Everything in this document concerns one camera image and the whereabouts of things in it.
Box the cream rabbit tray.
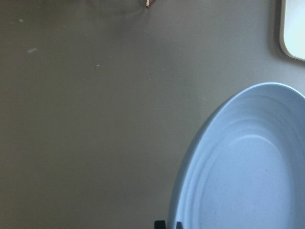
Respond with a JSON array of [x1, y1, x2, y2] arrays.
[[279, 0, 305, 61]]

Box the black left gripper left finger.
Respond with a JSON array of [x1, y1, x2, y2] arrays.
[[154, 220, 166, 229]]

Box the copper wire bottle rack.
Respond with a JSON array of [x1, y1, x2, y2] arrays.
[[145, 0, 155, 8]]

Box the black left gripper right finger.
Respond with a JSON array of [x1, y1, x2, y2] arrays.
[[176, 221, 183, 229]]

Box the blue plate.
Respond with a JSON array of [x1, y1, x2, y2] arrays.
[[167, 83, 305, 229]]

